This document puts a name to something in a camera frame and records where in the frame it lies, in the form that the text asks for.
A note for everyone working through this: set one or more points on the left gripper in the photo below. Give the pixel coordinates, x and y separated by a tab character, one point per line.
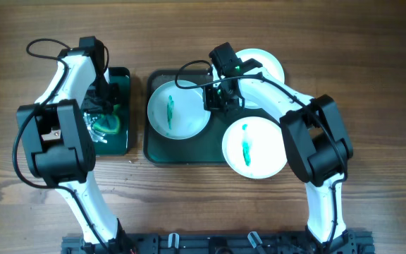
99	106

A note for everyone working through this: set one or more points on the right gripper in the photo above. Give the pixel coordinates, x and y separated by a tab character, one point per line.
217	100

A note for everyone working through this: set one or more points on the green yellow sponge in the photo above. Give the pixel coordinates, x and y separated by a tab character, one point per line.
108	123

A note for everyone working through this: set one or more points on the white plate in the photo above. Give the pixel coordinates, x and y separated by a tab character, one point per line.
175	110
268	61
253	147

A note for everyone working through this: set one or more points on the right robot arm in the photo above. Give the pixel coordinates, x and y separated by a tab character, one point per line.
316	143

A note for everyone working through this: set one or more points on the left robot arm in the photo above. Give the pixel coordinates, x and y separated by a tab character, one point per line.
53	148

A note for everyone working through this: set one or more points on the small black water tray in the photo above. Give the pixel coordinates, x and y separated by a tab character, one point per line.
118	144

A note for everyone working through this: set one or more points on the large dark green tray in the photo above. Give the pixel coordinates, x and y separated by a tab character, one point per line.
203	148

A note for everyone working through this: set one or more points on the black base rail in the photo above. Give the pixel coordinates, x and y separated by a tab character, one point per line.
292	242

